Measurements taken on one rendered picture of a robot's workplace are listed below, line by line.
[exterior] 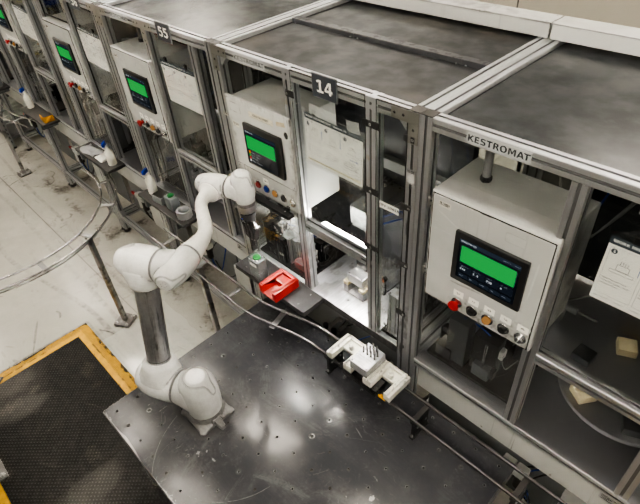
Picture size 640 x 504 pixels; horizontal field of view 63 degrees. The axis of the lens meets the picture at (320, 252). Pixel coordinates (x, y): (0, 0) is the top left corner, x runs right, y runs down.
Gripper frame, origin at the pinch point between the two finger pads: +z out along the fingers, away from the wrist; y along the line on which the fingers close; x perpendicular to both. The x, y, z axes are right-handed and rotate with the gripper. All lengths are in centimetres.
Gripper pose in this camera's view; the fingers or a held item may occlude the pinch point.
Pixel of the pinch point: (253, 243)
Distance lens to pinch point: 259.6
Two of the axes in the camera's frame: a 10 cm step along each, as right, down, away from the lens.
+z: 0.7, 7.6, 6.4
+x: -7.1, 4.9, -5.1
